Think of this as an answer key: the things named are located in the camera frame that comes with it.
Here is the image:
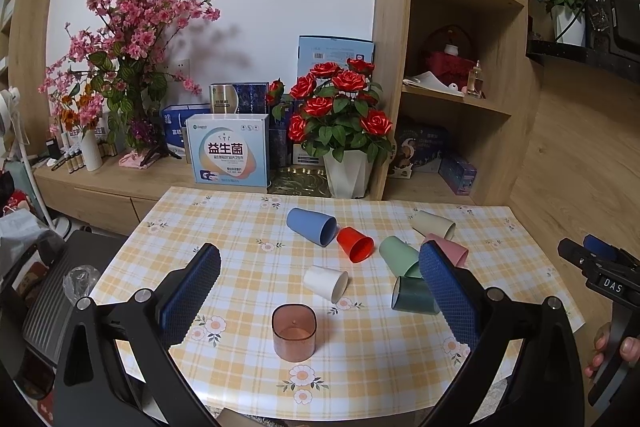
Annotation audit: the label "translucent brown plastic cup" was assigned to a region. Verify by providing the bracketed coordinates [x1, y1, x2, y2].
[271, 303, 318, 363]

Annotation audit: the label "pink plastic cup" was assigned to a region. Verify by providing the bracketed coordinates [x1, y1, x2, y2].
[423, 233, 469, 268]

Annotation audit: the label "translucent teal plastic cup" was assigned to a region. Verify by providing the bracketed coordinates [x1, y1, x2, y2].
[390, 277, 440, 315]

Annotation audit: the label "beige plastic cup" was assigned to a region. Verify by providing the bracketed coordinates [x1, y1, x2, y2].
[410, 210, 456, 241]

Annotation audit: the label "green plastic cup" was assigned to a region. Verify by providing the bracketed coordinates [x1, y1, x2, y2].
[378, 236, 422, 279]

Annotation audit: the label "white plastic cup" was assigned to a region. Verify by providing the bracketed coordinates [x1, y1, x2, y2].
[303, 265, 349, 303]

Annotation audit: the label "red plastic cup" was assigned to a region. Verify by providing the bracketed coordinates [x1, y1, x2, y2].
[336, 227, 374, 263]

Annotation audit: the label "blue plastic cup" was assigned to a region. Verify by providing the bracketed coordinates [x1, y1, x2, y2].
[286, 208, 337, 247]

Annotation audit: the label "person right hand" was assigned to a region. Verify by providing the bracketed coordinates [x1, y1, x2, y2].
[585, 323, 640, 379]

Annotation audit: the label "purple small box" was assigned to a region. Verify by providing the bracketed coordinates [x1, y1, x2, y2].
[438, 157, 477, 196]

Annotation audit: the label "wooden low cabinet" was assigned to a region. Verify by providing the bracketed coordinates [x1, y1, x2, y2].
[35, 157, 282, 235]

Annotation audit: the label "clear perfume bottle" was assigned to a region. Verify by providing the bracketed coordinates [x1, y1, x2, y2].
[466, 61, 484, 98]

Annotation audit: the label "white black cookie box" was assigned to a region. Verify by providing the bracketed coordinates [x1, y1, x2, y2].
[387, 128, 442, 180]

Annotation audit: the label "white slim vase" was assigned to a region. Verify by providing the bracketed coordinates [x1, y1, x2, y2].
[79, 129, 103, 172]

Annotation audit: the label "yellow plaid floral tablecloth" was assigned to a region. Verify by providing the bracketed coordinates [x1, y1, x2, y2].
[88, 185, 586, 423]

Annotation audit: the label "white probiotic box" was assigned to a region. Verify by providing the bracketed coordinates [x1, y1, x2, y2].
[186, 114, 269, 190]

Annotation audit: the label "wooden shelf unit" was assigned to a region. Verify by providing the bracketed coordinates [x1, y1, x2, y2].
[369, 0, 539, 205]

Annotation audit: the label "white faceted vase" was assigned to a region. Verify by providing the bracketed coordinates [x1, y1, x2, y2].
[323, 150, 373, 199]

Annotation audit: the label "green gold round tin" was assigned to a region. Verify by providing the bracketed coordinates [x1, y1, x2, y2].
[268, 166, 331, 197]

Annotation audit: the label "blue white box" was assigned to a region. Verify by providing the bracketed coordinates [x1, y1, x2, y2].
[160, 104, 210, 157]

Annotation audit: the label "silver blue box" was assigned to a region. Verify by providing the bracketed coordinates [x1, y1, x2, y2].
[209, 82, 268, 114]

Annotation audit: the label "red rose bouquet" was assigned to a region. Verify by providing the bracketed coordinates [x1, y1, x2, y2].
[266, 57, 393, 164]

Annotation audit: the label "pink cherry blossom branches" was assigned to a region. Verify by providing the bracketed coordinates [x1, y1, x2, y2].
[38, 0, 221, 153]

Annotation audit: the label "light blue tall box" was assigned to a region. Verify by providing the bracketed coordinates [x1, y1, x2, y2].
[296, 36, 374, 77]

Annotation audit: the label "red basket with handle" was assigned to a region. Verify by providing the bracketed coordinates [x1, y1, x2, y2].
[422, 25, 477, 91]

